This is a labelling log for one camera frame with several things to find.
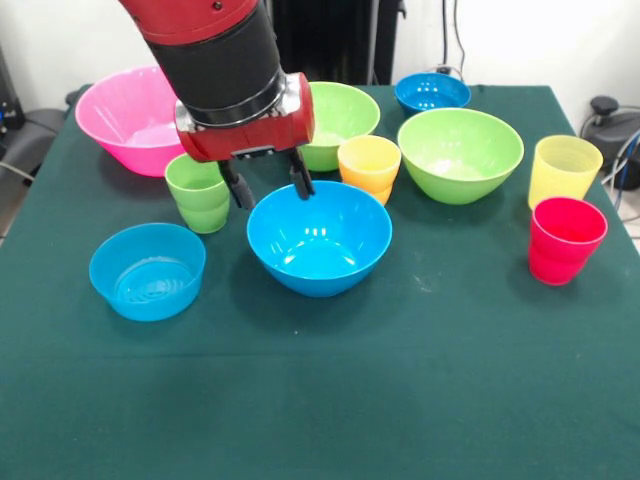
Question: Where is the red cup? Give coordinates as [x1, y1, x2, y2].
[528, 196, 609, 287]

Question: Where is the translucent light blue bowl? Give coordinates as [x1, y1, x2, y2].
[88, 222, 207, 323]

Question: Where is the green bowl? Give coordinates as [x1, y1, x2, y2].
[298, 81, 382, 173]
[397, 107, 525, 206]

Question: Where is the translucent yellow cup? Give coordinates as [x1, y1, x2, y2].
[527, 134, 605, 211]

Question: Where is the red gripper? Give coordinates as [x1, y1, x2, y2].
[176, 72, 317, 210]

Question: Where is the orange cup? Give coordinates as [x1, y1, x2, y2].
[336, 134, 403, 207]

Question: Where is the large pink bowl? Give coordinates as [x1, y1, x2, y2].
[74, 64, 187, 178]

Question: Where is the black pedestal leg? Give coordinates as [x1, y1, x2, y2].
[579, 96, 640, 189]

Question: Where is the bundle of blue cables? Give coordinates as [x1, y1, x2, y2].
[599, 127, 640, 224]

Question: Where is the black wall cable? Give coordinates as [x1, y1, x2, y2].
[452, 0, 469, 84]

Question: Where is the small dark blue bowl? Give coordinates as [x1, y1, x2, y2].
[393, 72, 472, 114]

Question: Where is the wall power socket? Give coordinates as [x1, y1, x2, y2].
[429, 63, 464, 81]

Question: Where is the black equipment box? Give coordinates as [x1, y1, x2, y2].
[0, 44, 26, 146]

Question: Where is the dark green tablecloth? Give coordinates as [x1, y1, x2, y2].
[0, 83, 640, 480]

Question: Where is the green cup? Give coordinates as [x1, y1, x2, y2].
[164, 152, 234, 235]

